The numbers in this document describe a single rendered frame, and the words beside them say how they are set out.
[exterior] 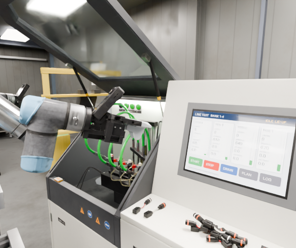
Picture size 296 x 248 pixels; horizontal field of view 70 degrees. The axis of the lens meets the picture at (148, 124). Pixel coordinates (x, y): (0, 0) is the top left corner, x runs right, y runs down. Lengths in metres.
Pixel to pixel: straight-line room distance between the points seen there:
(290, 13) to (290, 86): 1.76
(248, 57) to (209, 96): 1.74
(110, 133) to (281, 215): 0.66
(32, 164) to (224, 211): 0.73
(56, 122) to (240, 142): 0.68
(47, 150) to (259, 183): 0.73
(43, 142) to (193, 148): 0.64
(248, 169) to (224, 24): 2.22
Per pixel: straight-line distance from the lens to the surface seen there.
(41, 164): 0.61
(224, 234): 0.88
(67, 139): 4.54
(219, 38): 2.91
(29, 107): 0.58
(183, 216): 0.99
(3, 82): 8.31
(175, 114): 1.06
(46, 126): 0.59
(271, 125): 0.91
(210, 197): 0.99
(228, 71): 2.79
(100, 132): 0.62
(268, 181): 0.91
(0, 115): 0.72
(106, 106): 0.61
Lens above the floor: 1.53
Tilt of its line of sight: 10 degrees down
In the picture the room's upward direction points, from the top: straight up
